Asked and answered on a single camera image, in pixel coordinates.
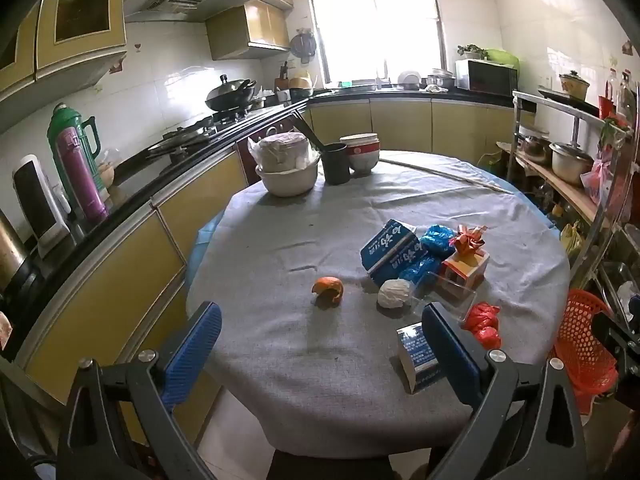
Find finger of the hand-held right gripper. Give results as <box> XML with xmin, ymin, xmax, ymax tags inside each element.
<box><xmin>591</xmin><ymin>310</ymin><xmax>640</xmax><ymax>403</ymax></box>

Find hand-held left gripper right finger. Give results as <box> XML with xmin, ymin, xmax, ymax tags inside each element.
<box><xmin>422</xmin><ymin>302</ymin><xmax>588</xmax><ymax>480</ymax></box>

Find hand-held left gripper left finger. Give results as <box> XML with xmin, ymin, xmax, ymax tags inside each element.
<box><xmin>56</xmin><ymin>301</ymin><xmax>222</xmax><ymax>480</ymax></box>

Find red plastic basket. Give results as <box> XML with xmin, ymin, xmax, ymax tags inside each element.
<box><xmin>547</xmin><ymin>288</ymin><xmax>621</xmax><ymax>413</ymax></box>

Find small blue white box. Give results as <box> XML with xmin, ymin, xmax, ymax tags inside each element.
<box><xmin>396</xmin><ymin>323</ymin><xmax>447</xmax><ymax>395</ymax></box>

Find red plastic bag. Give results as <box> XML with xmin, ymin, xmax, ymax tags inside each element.
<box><xmin>462</xmin><ymin>302</ymin><xmax>502</xmax><ymax>350</ymax></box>

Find white tissue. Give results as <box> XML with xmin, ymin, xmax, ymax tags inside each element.
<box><xmin>376</xmin><ymin>279</ymin><xmax>416</xmax><ymax>309</ymax></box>

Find red white medicine box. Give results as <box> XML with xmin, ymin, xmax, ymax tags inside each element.
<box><xmin>435</xmin><ymin>247</ymin><xmax>491</xmax><ymax>297</ymax></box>

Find blue plastic bag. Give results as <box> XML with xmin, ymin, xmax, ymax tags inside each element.
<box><xmin>399</xmin><ymin>224</ymin><xmax>457</xmax><ymax>291</ymax></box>

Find red gold ribbon bow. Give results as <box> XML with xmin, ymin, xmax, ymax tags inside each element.
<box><xmin>450</xmin><ymin>225</ymin><xmax>488</xmax><ymax>256</ymax></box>

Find blue white carton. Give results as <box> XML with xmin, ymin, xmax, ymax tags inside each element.
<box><xmin>360</xmin><ymin>219</ymin><xmax>418</xmax><ymax>286</ymax></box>

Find orange peel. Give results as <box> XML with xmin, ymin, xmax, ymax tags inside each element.
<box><xmin>311</xmin><ymin>276</ymin><xmax>345</xmax><ymax>307</ymax></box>

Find yellow lower cabinets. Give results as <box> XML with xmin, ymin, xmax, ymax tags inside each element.
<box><xmin>15</xmin><ymin>95</ymin><xmax>536</xmax><ymax>406</ymax></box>

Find yellow plastic bag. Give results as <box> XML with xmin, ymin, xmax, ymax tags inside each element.
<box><xmin>560</xmin><ymin>222</ymin><xmax>586</xmax><ymax>261</ymax></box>

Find grey tablecloth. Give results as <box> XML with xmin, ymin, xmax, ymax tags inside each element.
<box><xmin>185</xmin><ymin>150</ymin><xmax>571</xmax><ymax>461</ymax></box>

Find pink plastic bag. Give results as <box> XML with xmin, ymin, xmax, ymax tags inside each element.
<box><xmin>580</xmin><ymin>152</ymin><xmax>618</xmax><ymax>206</ymax></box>

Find wooden shelf board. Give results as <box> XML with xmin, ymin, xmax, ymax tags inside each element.
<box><xmin>496</xmin><ymin>141</ymin><xmax>608</xmax><ymax>226</ymax></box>

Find metal pot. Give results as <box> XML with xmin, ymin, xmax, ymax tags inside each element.
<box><xmin>549</xmin><ymin>141</ymin><xmax>595</xmax><ymax>184</ymax></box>

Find black kitchen countertop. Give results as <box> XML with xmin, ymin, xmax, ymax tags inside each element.
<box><xmin>0</xmin><ymin>87</ymin><xmax>516</xmax><ymax>361</ymax></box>

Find blue table cover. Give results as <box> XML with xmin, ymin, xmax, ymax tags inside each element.
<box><xmin>190</xmin><ymin>152</ymin><xmax>561</xmax><ymax>281</ymax></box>

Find white basin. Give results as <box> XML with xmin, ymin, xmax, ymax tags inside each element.
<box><xmin>255</xmin><ymin>155</ymin><xmax>321</xmax><ymax>197</ymax></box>

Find purple thermos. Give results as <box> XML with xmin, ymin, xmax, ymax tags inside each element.
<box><xmin>56</xmin><ymin>127</ymin><xmax>109</xmax><ymax>224</ymax></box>

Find metal kettle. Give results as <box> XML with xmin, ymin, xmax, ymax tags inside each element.
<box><xmin>0</xmin><ymin>210</ymin><xmax>38</xmax><ymax>306</ymax></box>

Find dark pot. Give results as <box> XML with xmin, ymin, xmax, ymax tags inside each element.
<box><xmin>520</xmin><ymin>135</ymin><xmax>551</xmax><ymax>161</ymax></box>

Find white appliance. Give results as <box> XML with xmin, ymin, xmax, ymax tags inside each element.
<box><xmin>12</xmin><ymin>155</ymin><xmax>71</xmax><ymax>256</ymax></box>

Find stacked red white bowls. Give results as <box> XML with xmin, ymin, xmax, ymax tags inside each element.
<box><xmin>340</xmin><ymin>133</ymin><xmax>382</xmax><ymax>177</ymax></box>

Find plastic bag with container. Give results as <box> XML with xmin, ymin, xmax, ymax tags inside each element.
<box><xmin>247</xmin><ymin>132</ymin><xmax>313</xmax><ymax>171</ymax></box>

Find black cup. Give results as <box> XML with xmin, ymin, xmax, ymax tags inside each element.
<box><xmin>321</xmin><ymin>143</ymin><xmax>351</xmax><ymax>186</ymax></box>

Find gas stove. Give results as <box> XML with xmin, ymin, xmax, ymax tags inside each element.
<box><xmin>147</xmin><ymin>110</ymin><xmax>261</xmax><ymax>161</ymax></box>

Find metal rack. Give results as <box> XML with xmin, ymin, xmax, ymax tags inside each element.
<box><xmin>495</xmin><ymin>90</ymin><xmax>640</xmax><ymax>341</ymax></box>

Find black cooktop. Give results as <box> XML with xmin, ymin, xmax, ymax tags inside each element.
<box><xmin>539</xmin><ymin>89</ymin><xmax>601</xmax><ymax>116</ymax></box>

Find clear bottle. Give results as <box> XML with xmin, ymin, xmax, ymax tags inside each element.
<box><xmin>617</xmin><ymin>71</ymin><xmax>638</xmax><ymax>121</ymax></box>

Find red label bottle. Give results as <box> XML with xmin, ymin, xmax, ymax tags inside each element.
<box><xmin>599</xmin><ymin>67</ymin><xmax>620</xmax><ymax>118</ymax></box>

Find green thermos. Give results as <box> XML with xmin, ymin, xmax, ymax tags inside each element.
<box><xmin>47</xmin><ymin>103</ymin><xmax>108</xmax><ymax>211</ymax></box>

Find enamel pot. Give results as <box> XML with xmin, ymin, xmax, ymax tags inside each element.
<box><xmin>559</xmin><ymin>71</ymin><xmax>591</xmax><ymax>98</ymax></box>

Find black wok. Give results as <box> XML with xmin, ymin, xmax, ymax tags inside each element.
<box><xmin>205</xmin><ymin>74</ymin><xmax>258</xmax><ymax>112</ymax></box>

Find metal pots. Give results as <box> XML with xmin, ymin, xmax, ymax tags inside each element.
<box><xmin>425</xmin><ymin>69</ymin><xmax>457</xmax><ymax>90</ymax></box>

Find microwave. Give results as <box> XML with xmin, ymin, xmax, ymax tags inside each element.
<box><xmin>455</xmin><ymin>58</ymin><xmax>519</xmax><ymax>95</ymax></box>

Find green bag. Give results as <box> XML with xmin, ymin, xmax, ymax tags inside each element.
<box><xmin>485</xmin><ymin>49</ymin><xmax>521</xmax><ymax>70</ymax></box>

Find window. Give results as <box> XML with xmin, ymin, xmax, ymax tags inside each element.
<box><xmin>302</xmin><ymin>0</ymin><xmax>448</xmax><ymax>86</ymax></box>

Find yellow wall cabinet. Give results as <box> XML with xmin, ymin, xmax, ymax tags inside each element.
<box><xmin>205</xmin><ymin>0</ymin><xmax>293</xmax><ymax>61</ymax></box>
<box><xmin>0</xmin><ymin>0</ymin><xmax>128</xmax><ymax>131</ymax></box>

